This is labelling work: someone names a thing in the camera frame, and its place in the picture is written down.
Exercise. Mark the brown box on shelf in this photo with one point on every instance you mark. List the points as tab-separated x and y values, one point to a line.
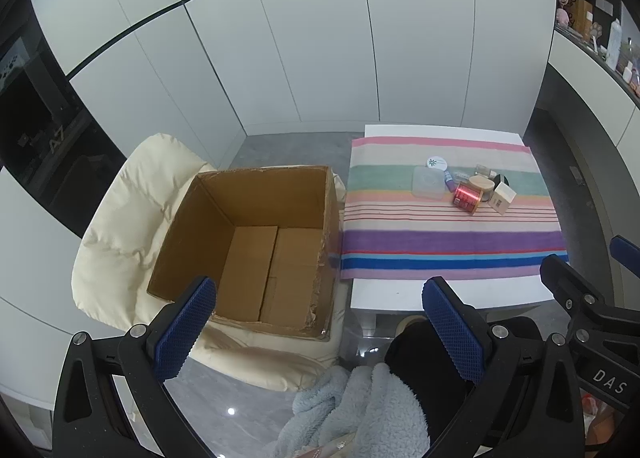
582	12

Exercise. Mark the brown cardboard box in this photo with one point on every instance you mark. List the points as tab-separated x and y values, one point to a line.
270	268

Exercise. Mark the black glass cabinet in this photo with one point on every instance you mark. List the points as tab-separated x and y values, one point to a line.
45	137

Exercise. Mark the clear bottle peach cap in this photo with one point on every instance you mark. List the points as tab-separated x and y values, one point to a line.
482	169

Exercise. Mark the beige compact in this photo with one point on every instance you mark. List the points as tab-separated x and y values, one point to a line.
481	182

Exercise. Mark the pink plush toy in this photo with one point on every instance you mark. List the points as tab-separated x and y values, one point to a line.
562	16

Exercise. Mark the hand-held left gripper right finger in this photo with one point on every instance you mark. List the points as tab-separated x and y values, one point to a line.
452	333

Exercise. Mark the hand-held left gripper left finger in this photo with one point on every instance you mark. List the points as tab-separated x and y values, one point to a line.
185	333

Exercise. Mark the light blue oval case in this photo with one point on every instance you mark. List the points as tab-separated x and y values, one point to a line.
460	172

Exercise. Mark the tall white bottle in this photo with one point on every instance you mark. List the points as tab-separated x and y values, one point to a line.
614	40

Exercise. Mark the white round tin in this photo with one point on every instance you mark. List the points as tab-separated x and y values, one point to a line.
436	162

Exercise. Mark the cream padded chair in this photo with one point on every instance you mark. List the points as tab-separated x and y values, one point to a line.
130	228

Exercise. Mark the white table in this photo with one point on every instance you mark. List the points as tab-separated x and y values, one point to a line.
450	293

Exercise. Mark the small blue bottle pink cap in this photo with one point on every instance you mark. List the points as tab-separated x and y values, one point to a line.
450	182

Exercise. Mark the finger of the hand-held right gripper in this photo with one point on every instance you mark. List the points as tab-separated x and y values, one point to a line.
626	250
565	280

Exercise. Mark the black round puff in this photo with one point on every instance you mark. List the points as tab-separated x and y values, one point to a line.
501	179

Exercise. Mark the white cube box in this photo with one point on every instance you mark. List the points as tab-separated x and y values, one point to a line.
502	198

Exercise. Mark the striped colourful cloth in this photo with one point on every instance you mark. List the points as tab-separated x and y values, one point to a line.
450	238

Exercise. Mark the translucent plastic case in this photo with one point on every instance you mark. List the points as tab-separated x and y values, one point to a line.
427	182

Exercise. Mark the red jar gold lid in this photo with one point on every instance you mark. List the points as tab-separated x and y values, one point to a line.
465	198

